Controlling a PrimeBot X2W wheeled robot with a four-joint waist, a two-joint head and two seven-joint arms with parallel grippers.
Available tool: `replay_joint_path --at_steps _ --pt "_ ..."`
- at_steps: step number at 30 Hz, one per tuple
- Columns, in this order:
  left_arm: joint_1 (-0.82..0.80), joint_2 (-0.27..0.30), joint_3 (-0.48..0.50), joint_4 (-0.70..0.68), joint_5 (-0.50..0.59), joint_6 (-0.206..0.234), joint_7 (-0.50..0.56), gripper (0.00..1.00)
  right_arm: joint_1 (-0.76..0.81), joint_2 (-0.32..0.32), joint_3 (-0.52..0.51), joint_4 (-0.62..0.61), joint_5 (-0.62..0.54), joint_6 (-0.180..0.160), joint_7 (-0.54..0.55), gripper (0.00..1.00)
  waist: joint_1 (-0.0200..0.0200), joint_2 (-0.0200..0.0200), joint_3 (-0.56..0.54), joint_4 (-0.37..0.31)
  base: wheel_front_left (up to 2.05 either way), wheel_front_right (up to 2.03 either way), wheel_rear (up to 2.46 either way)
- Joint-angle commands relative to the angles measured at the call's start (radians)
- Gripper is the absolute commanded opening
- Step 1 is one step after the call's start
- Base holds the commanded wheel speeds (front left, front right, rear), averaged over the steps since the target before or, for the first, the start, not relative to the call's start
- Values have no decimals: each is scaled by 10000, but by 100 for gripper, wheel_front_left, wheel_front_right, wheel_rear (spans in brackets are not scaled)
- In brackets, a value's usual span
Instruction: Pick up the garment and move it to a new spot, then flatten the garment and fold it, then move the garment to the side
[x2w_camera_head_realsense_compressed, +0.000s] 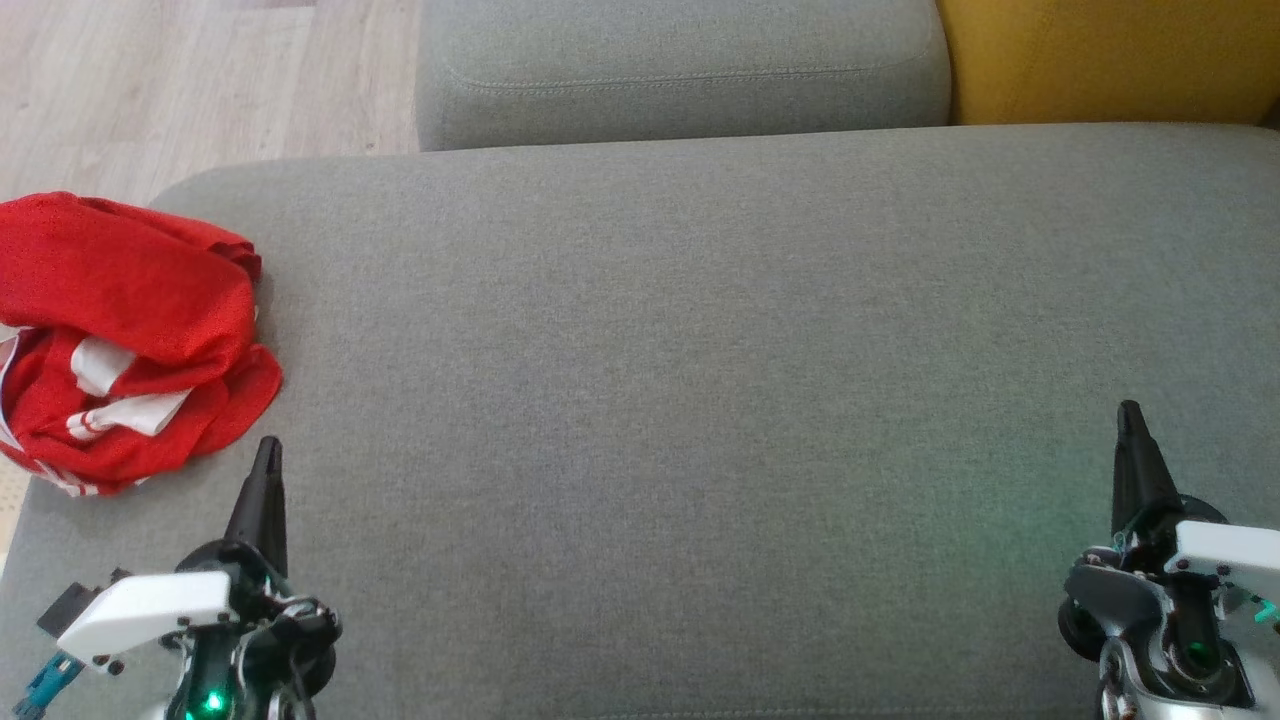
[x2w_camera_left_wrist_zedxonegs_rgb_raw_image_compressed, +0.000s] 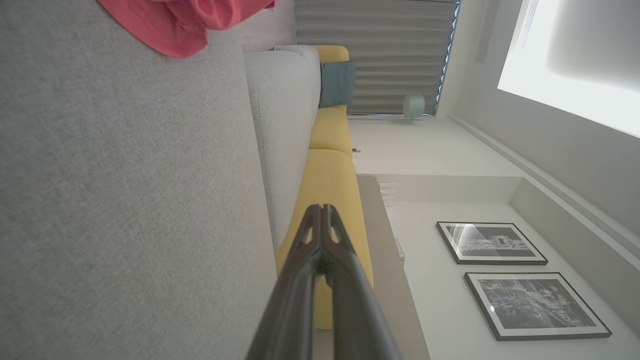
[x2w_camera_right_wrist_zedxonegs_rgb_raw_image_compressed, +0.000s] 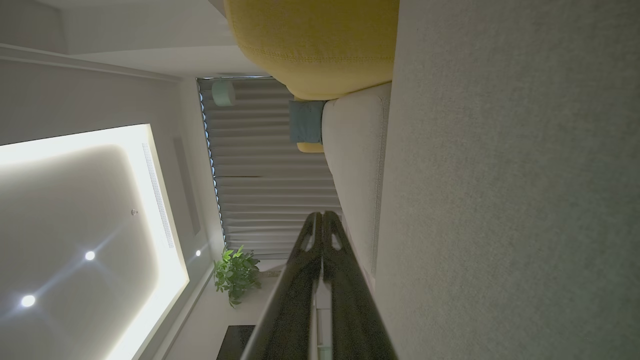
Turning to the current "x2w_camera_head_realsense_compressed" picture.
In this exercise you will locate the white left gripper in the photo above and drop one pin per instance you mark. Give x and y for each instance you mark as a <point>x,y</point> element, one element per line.
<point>150,605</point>

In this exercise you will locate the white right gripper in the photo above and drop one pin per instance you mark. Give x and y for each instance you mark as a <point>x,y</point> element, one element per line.
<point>1235,555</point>

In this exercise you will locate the red shorts with white trim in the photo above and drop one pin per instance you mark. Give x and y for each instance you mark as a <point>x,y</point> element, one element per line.
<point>120,270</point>

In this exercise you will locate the yellow sofa backrest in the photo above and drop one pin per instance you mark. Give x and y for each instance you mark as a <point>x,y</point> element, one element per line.
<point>1110,55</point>

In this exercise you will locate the large grey sofa ottoman cushion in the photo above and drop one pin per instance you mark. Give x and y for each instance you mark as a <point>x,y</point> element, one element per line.
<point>680,400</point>

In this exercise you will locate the grey sofa seat cushion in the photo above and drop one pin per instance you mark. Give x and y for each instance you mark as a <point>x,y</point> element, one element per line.
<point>680,70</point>

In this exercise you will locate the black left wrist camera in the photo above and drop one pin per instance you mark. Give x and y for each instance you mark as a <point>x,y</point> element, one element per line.
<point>65,608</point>

